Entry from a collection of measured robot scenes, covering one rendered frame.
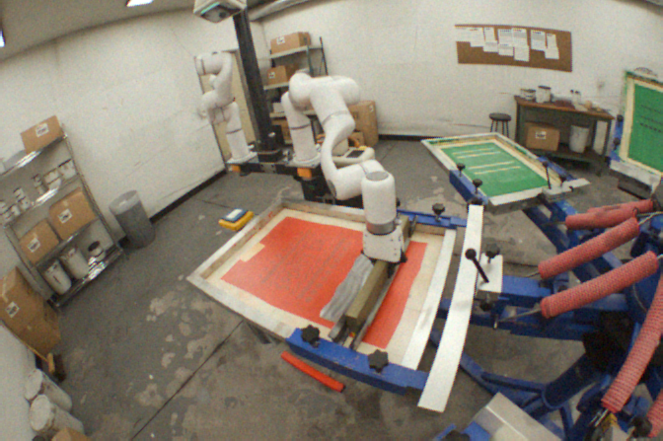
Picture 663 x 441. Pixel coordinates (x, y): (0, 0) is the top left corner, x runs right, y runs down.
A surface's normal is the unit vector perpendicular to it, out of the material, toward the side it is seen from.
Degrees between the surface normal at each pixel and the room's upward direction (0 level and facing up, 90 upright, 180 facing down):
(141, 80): 90
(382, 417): 0
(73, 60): 90
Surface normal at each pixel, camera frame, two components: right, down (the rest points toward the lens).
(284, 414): -0.16, -0.87
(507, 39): -0.49, 0.45
